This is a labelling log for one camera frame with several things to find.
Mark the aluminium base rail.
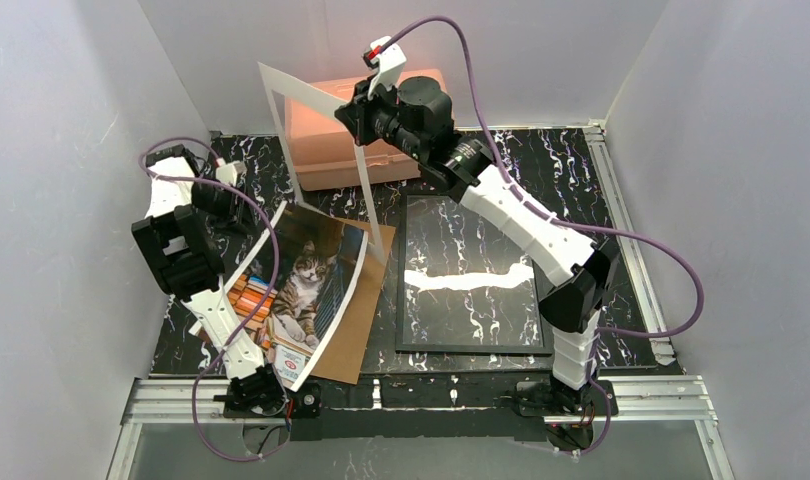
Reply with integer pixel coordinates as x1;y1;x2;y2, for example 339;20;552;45
108;373;734;479

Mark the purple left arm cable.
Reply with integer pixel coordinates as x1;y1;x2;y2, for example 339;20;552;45
137;137;294;463

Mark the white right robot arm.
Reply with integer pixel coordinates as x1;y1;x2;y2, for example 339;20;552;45
334;76;619;392

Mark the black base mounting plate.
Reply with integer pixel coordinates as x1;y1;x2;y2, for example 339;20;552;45
222;370;618;442

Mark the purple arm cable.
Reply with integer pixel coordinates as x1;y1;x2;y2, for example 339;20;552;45
137;137;294;463
361;15;706;458

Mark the pink plastic storage box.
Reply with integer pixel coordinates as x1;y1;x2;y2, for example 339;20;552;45
285;99;420;191

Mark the white mat board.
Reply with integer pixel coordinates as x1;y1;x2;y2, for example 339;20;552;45
258;63;388;264

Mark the black picture frame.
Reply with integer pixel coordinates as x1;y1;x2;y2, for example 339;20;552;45
394;193;555;357

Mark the cat photo print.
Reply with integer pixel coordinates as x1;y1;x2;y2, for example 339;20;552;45
227;202;368;392

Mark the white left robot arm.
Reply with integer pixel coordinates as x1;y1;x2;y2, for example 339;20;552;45
131;144;269;384

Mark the brown cardboard backing board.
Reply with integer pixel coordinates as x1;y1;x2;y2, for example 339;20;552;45
310;225;396;385

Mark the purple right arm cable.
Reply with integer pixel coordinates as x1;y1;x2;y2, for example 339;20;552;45
361;15;706;458

